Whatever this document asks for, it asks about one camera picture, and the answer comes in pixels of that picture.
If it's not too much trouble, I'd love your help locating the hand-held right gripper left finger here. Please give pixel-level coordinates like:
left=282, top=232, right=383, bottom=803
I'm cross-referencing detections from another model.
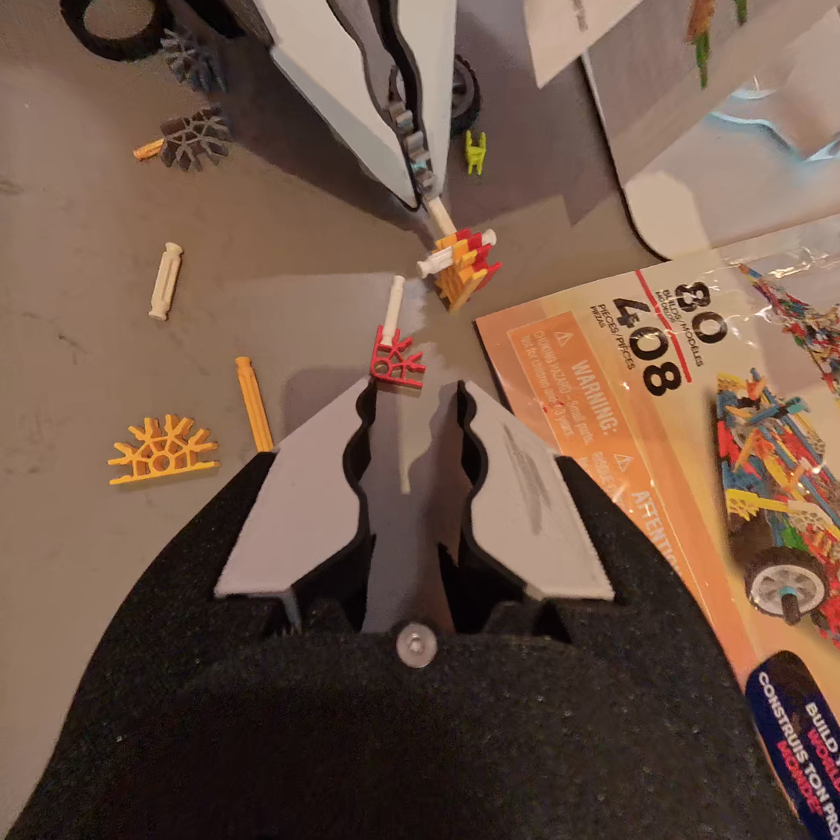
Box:
left=214, top=375, right=380, bottom=608

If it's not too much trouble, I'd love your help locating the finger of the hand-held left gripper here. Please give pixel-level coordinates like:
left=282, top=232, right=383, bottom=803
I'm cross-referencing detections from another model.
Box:
left=252, top=0, right=424, bottom=211
left=375, top=0, right=459, bottom=196

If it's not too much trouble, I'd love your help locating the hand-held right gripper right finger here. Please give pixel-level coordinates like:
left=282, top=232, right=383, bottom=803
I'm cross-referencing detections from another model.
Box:
left=456, top=379, right=616, bottom=603

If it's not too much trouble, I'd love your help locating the grey snowflake connector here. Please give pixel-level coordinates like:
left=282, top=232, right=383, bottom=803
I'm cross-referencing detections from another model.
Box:
left=159, top=29, right=227, bottom=94
left=387, top=98, right=439, bottom=194

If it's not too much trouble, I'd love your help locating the red corner connector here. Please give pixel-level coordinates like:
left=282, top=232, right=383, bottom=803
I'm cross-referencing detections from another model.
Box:
left=369, top=327, right=427, bottom=388

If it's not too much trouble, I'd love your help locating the red and yellow connector cluster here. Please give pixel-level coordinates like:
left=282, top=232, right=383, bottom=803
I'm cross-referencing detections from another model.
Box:
left=416, top=226, right=503, bottom=312

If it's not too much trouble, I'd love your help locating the grey toy wheel with tyre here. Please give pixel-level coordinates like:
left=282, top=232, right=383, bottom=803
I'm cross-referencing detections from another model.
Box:
left=387, top=52, right=483, bottom=137

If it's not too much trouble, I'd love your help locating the black rubber tyre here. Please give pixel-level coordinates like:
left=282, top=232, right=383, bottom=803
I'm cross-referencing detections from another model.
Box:
left=59, top=0, right=173, bottom=63

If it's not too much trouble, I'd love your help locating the grey connector with yellow rod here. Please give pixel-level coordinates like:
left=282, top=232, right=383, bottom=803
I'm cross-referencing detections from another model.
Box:
left=159, top=105, right=234, bottom=173

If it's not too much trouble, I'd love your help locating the colourful construction toy bag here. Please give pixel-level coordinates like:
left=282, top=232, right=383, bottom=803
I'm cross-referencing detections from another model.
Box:
left=474, top=217, right=840, bottom=840

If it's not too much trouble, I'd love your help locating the long yellow toy rod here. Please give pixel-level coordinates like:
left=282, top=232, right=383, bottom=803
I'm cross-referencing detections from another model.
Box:
left=235, top=356, right=275, bottom=454

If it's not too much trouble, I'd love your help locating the yellow half-round connector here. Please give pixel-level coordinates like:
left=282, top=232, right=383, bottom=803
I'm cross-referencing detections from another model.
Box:
left=107, top=413, right=221, bottom=487

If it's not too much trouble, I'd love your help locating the booklet with green figure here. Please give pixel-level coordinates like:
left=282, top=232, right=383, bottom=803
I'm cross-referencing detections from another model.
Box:
left=581, top=0, right=840, bottom=188

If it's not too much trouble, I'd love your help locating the short white toy rod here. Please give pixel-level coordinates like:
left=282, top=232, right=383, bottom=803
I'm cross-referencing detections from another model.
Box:
left=148, top=241, right=185, bottom=321

